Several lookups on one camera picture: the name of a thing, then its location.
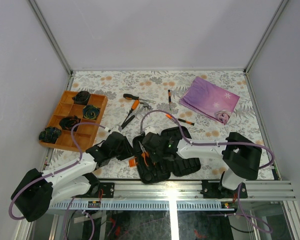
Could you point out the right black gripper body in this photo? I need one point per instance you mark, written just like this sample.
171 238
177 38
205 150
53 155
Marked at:
155 156

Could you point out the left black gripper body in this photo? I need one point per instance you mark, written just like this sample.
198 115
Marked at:
125 152

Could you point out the orange handled pliers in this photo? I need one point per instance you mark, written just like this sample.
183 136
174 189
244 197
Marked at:
144 154

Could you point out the black plastic tool case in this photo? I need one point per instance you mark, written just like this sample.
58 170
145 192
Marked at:
162 171

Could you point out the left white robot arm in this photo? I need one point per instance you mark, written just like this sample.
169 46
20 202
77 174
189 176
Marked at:
38 191

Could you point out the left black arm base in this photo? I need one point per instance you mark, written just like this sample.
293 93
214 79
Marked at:
104 190

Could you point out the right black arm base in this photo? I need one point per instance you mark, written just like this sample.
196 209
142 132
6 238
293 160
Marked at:
212 189

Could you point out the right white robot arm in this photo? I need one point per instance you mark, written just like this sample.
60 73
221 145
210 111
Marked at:
241 156

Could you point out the orange tipped metal file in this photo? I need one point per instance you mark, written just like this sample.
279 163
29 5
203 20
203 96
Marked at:
170 117

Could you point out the orange black utility tool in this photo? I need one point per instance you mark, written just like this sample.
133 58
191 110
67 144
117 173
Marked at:
185 121

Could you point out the dark rolled band middle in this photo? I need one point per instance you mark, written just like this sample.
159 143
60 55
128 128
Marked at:
90 112

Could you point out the dark rolled band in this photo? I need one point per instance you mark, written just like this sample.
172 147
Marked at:
81 98
67 123
90 112

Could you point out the small claw hammer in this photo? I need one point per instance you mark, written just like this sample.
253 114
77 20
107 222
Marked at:
143 106

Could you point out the dark rolled band lower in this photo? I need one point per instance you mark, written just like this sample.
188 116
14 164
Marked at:
67 123

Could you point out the small precision screwdriver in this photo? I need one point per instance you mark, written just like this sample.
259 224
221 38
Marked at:
169 99

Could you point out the orange compartment tray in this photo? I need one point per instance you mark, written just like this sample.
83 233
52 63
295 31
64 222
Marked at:
83 134

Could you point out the dark rolled band top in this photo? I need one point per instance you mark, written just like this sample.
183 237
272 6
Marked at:
81 98

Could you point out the dark rolled band outside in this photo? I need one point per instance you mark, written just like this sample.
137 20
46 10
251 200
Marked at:
50 135

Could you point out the purple printed pouch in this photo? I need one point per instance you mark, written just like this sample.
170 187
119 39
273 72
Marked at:
210 100

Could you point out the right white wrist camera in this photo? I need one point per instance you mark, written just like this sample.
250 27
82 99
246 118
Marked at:
148 129

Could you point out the orange handled screwdriver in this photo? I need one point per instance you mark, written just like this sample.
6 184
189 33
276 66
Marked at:
133 107

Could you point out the black handled screwdriver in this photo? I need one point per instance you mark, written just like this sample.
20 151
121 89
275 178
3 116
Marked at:
132 97

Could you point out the aluminium front rail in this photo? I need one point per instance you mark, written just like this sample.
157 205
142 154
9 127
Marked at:
183 195

